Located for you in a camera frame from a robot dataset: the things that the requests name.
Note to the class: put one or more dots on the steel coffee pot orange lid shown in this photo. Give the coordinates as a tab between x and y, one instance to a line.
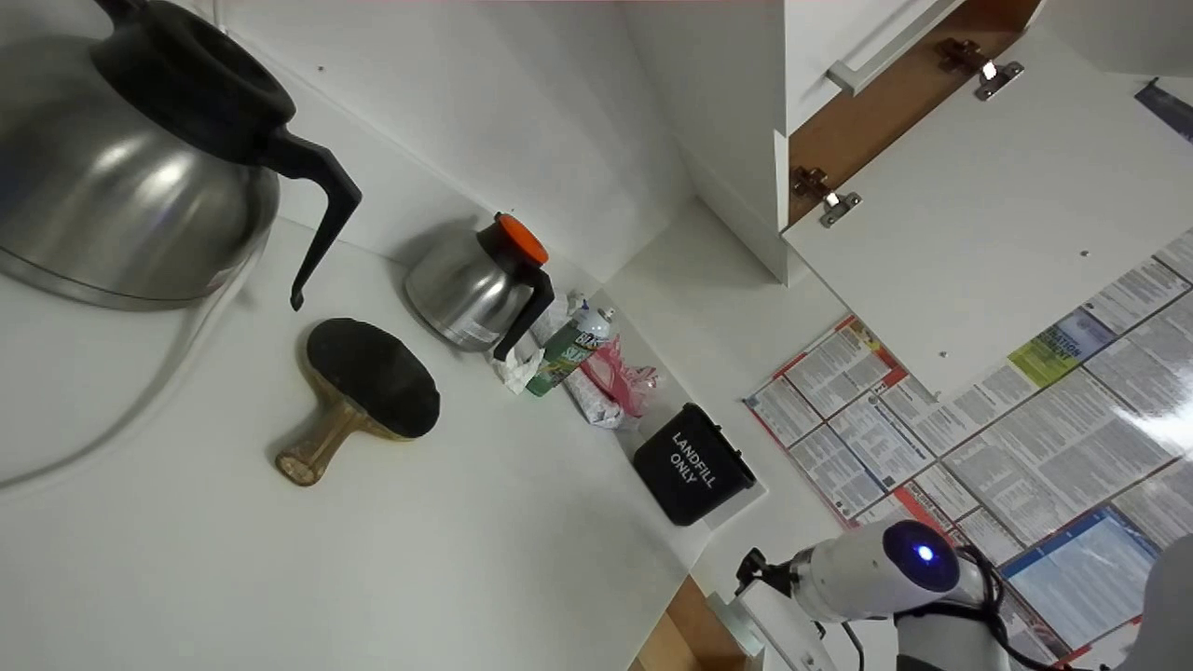
466	289

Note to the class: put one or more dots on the green carton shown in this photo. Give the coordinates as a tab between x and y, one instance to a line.
566	357

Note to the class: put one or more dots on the plain white cupboard door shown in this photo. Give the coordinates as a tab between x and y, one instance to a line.
1020	225

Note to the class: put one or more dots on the cupboard with wooden interior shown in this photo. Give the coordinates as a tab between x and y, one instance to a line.
870	125

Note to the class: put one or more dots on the large printed wall poster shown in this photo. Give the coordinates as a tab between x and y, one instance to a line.
994	461

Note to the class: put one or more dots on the blue printed sheet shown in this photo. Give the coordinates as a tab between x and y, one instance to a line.
1081	578

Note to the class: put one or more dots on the silver door hinge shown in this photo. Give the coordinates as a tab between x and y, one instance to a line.
996	75
840	205

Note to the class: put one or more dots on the white sugar packets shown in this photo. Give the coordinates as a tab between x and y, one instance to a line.
523	371

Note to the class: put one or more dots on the steel coffee pot black lid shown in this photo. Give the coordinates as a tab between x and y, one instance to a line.
113	163

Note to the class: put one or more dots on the black landfill bin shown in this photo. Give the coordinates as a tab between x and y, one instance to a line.
696	465

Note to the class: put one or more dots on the white paper packet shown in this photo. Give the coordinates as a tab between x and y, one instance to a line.
595	402

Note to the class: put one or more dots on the wooden drawer with white front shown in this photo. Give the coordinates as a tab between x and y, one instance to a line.
678	637

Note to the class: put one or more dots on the pink sweetener packets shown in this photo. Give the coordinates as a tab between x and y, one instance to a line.
618	379

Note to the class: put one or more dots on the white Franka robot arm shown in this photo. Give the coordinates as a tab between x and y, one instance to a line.
870	573

